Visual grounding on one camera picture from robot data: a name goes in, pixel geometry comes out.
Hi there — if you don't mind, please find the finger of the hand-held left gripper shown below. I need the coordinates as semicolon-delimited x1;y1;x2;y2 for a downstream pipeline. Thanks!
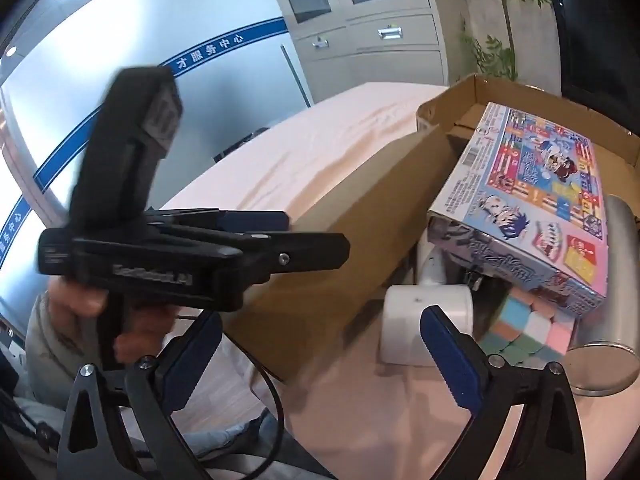
144;208;292;238
165;231;352;287

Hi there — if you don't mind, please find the green leafy plant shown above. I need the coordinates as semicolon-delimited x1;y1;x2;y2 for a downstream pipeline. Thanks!
435;0;553;83

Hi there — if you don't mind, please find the silver metal can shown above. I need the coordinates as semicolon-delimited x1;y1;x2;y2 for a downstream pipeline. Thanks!
565;195;640;398

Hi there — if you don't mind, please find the brown cardboard box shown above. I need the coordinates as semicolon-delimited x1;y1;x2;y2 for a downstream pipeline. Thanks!
220;74;640;386

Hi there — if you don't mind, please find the colourful printed game box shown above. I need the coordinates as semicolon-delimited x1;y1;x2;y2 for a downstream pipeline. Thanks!
426;101;610;318

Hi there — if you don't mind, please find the black television screen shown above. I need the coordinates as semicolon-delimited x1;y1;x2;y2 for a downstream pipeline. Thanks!
540;0;640;136

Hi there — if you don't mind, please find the black cable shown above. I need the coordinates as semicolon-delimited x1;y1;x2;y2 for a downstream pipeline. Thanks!
170;312;286;466

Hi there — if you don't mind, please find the person's left hand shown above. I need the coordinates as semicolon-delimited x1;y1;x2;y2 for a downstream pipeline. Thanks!
49;279;177;367

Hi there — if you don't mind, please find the person's leg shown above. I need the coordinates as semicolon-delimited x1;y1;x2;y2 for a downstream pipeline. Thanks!
150;407;326;480

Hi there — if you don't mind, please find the grey metal cabinet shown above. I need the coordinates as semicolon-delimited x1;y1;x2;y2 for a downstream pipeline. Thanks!
262;0;451;108

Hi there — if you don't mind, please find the person's left forearm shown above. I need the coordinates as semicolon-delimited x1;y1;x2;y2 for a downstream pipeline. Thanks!
24;294;118;411

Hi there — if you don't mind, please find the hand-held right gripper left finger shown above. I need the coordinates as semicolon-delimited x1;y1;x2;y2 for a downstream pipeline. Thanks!
56;311;224;480

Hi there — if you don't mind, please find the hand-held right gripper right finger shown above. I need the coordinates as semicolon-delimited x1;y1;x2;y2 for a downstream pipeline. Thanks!
420;305;588;480

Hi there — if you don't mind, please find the pastel puzzle cube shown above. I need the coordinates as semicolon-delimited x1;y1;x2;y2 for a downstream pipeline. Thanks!
477;290;576;368

